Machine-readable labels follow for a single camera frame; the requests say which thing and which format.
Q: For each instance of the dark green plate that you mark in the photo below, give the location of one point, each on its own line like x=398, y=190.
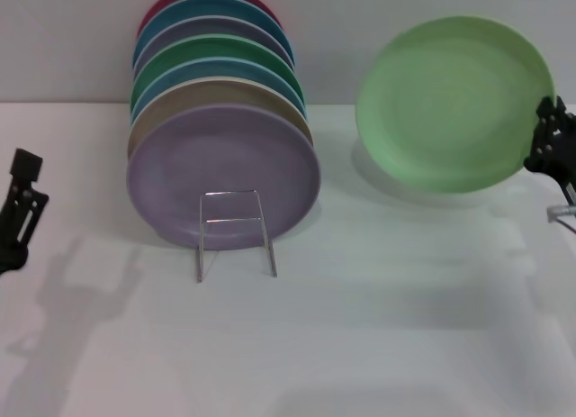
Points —
x=216, y=48

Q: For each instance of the lavender plate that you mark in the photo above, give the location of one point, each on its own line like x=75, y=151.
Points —
x=202, y=165

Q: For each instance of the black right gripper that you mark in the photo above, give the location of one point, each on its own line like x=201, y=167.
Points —
x=549, y=165

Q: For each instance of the light blue plate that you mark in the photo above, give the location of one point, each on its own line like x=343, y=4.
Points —
x=202, y=70

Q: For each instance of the grey purple plate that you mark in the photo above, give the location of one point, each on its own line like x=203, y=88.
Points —
x=216, y=27

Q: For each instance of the light green plate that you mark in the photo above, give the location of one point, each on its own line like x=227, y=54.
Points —
x=450, y=106

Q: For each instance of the teal blue plate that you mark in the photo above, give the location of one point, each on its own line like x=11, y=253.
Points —
x=216, y=7

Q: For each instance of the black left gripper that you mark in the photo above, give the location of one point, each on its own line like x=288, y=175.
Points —
x=13, y=260

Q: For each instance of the beige plate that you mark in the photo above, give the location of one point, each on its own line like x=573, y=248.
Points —
x=211, y=95

